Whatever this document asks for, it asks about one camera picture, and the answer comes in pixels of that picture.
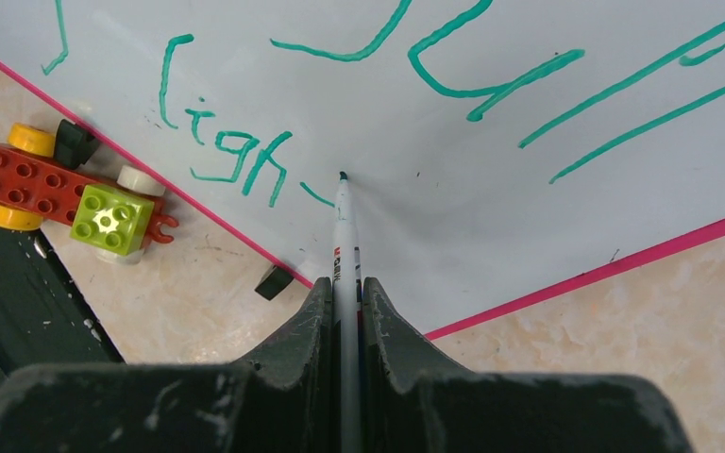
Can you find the pink-framed whiteboard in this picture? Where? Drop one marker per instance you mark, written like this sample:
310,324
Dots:
499,152

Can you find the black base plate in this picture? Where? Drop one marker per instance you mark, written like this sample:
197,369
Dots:
44,318

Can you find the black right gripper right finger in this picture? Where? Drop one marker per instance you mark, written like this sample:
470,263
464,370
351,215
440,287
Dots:
402,369

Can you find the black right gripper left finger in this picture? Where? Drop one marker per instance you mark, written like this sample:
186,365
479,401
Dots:
285,405

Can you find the red yellow toy brick car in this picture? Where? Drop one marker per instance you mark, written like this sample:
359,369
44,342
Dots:
119,217

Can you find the black whiteboard foot clip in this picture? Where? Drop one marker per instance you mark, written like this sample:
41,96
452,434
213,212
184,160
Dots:
74,145
275,280

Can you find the green white marker pen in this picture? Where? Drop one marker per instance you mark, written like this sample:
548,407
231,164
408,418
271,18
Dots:
345,301

